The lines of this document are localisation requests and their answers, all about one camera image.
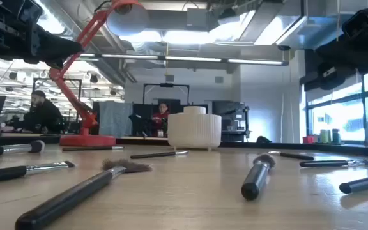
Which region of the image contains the ceiling light tube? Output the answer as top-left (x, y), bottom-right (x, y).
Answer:
top-left (100, 54), bottom-right (160, 61)
top-left (226, 58), bottom-right (284, 66)
top-left (164, 56), bottom-right (223, 63)

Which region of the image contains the black shelf cart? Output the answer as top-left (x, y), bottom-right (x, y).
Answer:
top-left (211, 100), bottom-right (251, 143)

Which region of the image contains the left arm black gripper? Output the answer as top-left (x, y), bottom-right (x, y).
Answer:
top-left (0, 0), bottom-right (84, 70)

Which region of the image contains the fan makeup brush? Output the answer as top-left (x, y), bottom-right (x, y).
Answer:
top-left (14, 158), bottom-right (153, 230)

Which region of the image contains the black aluminium table frame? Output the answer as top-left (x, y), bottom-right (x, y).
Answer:
top-left (0, 134), bottom-right (368, 158)

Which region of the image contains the green cylinder container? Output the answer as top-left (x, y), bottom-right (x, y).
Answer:
top-left (319, 128), bottom-right (332, 144)

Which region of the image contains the grey fabric partition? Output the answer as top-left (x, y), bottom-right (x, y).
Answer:
top-left (98, 101), bottom-right (134, 139)

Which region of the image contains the person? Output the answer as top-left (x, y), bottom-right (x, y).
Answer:
top-left (1, 90), bottom-right (66, 135)
top-left (151, 102), bottom-right (171, 138)

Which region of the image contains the thin black makeup brush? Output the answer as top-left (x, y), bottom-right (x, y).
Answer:
top-left (268, 151), bottom-right (315, 162)
top-left (61, 145), bottom-right (125, 152)
top-left (130, 149), bottom-right (190, 160)
top-left (299, 158), bottom-right (368, 169)
top-left (339, 172), bottom-right (368, 195)

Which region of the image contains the large powder makeup brush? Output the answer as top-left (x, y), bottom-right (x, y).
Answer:
top-left (241, 153), bottom-right (277, 202)

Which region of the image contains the black silver makeup brush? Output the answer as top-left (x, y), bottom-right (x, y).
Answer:
top-left (0, 160), bottom-right (76, 185)
top-left (0, 139), bottom-right (46, 158)

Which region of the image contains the black rectangular frame stand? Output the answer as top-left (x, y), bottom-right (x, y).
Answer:
top-left (142, 82), bottom-right (190, 105)

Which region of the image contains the white ribbed brush holder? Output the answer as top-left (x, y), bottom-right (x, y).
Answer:
top-left (167, 105), bottom-right (222, 151)

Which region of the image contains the red desk lamp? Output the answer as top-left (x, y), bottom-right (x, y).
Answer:
top-left (49, 0), bottom-right (150, 148)

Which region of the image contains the teal cylinder container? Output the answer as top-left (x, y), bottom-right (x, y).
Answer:
top-left (332, 128), bottom-right (342, 145)

